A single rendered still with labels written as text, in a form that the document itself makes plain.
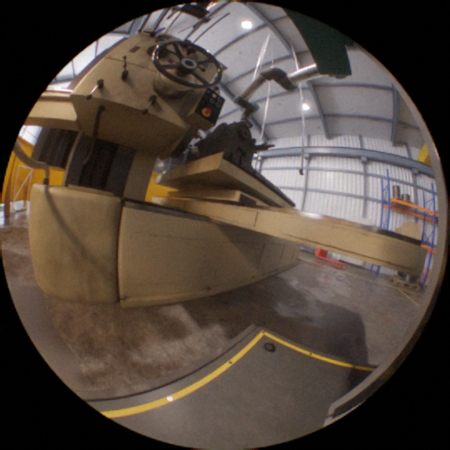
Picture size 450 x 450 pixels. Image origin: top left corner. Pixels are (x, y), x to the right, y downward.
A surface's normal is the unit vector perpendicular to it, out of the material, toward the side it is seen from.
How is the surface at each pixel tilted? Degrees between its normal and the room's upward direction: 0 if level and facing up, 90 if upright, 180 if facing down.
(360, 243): 90
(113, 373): 0
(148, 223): 90
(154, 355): 0
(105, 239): 90
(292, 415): 0
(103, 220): 90
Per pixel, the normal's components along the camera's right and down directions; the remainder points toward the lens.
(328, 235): -0.71, -0.13
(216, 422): 0.23, -0.97
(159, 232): 0.67, 0.20
